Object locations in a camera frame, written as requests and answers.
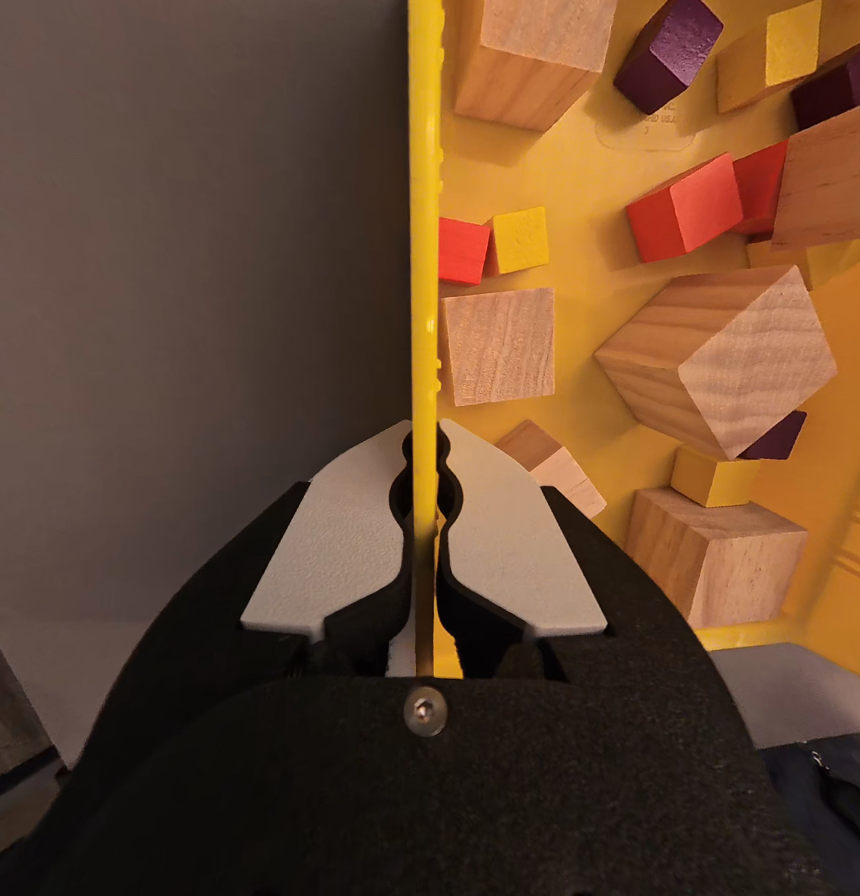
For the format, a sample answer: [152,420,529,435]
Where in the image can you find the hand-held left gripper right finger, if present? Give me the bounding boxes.
[437,419,608,639]

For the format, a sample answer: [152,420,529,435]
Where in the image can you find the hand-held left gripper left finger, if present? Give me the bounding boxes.
[240,420,413,641]

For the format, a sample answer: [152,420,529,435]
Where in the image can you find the pile of wooden cubes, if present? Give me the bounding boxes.
[438,0,860,631]

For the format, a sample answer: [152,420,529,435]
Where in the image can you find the yellow plastic box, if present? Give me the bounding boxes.
[408,0,860,680]

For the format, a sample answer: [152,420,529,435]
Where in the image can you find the dark cloth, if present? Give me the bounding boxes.
[759,731,860,896]

